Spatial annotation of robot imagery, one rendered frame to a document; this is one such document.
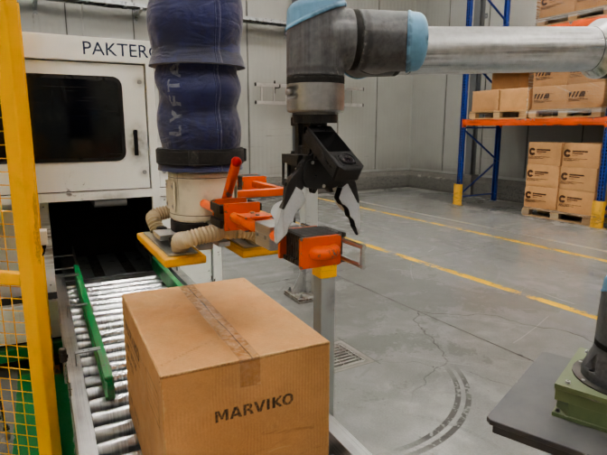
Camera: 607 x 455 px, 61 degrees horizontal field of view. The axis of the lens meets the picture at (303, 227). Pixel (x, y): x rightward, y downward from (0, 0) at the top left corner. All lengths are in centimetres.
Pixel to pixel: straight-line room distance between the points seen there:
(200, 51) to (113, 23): 890
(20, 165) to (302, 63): 111
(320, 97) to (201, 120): 54
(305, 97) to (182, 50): 55
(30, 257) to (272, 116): 953
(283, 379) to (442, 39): 80
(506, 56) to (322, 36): 41
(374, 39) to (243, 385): 78
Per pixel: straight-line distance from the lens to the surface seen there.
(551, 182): 915
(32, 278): 177
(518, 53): 109
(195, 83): 128
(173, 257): 124
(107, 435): 179
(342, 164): 73
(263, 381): 122
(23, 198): 172
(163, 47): 131
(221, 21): 130
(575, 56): 116
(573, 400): 146
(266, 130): 1097
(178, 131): 129
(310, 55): 79
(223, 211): 111
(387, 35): 82
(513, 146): 1121
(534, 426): 142
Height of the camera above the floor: 145
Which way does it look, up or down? 11 degrees down
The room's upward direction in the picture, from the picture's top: straight up
